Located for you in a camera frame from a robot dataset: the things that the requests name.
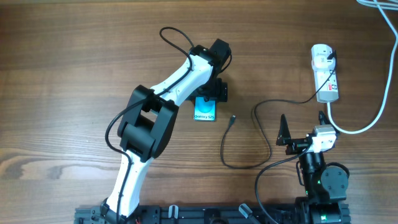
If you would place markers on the white power strip socket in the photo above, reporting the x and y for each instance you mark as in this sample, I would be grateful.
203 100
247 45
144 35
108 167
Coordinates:
324 69

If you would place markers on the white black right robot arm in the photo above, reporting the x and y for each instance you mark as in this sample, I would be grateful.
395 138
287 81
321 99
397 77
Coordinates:
325 183

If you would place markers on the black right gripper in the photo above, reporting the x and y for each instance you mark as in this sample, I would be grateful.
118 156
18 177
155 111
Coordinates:
296 144

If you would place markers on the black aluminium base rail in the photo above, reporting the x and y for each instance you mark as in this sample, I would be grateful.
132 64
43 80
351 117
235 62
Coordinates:
281 213

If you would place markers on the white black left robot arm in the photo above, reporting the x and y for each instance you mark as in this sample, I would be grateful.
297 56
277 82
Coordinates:
147 123

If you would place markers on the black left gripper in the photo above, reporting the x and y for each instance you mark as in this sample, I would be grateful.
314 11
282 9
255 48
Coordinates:
219 91

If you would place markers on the smartphone with cyan screen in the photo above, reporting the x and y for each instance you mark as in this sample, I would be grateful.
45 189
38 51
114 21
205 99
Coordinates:
204 110

